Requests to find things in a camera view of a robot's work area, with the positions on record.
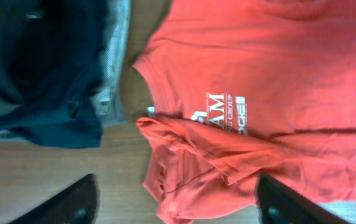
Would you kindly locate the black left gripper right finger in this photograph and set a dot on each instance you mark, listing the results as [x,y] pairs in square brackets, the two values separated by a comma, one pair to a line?
[279,204]

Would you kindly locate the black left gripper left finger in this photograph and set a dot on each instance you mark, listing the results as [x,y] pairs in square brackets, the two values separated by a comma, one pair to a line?
[77,204]

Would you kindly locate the red t-shirt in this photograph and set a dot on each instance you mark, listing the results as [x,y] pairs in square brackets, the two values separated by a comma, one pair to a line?
[245,87]

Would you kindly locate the navy blue folded shirt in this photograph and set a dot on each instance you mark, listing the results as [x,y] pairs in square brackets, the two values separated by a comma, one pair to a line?
[47,123]

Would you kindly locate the black folded shirt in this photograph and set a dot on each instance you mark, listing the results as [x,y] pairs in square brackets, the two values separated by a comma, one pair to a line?
[49,52]

